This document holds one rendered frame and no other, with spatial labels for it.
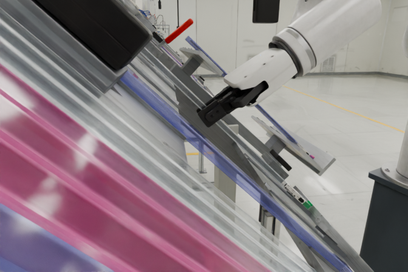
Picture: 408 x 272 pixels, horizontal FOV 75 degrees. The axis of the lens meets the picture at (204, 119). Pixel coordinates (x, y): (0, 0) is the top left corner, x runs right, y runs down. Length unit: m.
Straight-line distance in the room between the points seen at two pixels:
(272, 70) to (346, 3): 0.15
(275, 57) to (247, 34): 7.86
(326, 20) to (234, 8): 7.77
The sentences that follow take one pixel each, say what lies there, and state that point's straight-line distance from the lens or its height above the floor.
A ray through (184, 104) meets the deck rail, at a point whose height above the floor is 0.94.
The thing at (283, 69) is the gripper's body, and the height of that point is 1.02.
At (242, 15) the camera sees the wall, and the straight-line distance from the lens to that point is 8.26.
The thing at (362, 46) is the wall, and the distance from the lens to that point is 10.06.
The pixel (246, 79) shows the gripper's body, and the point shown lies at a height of 1.01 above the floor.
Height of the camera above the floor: 1.06
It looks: 16 degrees down
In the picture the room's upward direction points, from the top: straight up
